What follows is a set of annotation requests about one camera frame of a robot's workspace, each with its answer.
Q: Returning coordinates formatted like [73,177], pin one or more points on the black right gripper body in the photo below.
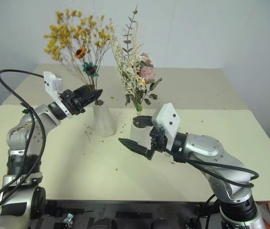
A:
[158,142]

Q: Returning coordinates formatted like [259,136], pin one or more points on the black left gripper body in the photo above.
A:
[71,102]

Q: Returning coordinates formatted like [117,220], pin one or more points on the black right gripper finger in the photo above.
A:
[145,120]
[134,146]

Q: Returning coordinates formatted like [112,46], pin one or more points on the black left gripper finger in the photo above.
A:
[90,97]
[85,89]

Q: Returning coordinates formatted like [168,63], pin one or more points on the yellow dried flower bouquet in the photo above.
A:
[77,45]

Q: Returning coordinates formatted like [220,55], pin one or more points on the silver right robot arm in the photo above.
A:
[204,145]

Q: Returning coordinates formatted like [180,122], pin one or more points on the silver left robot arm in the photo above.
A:
[27,133]

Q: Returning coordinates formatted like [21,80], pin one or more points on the pink and white flower bouquet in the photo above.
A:
[134,69]

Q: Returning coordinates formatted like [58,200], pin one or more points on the short white vase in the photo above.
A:
[138,136]

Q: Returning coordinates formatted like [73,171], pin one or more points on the tall white cone vase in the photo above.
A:
[103,121]

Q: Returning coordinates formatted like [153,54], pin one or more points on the small silver metal clip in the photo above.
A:
[68,219]

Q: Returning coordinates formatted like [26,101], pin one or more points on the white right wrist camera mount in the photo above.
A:
[167,119]

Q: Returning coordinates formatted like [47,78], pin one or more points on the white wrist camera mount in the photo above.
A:
[51,82]
[167,119]

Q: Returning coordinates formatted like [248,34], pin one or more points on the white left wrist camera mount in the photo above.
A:
[51,82]

